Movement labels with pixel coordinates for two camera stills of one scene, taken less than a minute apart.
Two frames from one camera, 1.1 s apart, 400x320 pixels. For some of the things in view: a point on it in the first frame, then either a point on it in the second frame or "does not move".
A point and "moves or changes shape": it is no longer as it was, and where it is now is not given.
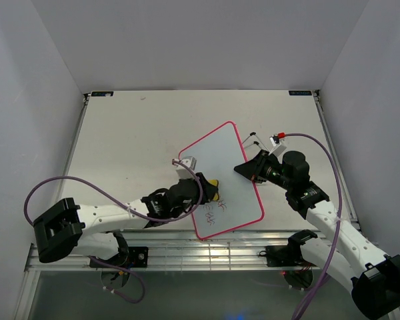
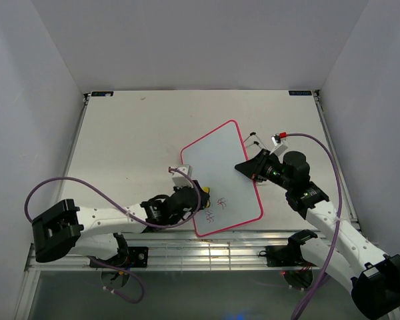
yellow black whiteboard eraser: [213, 185] moves or changes shape
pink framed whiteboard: [237, 202] does not move
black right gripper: [253, 169] does not move
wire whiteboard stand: [255, 143] does not move
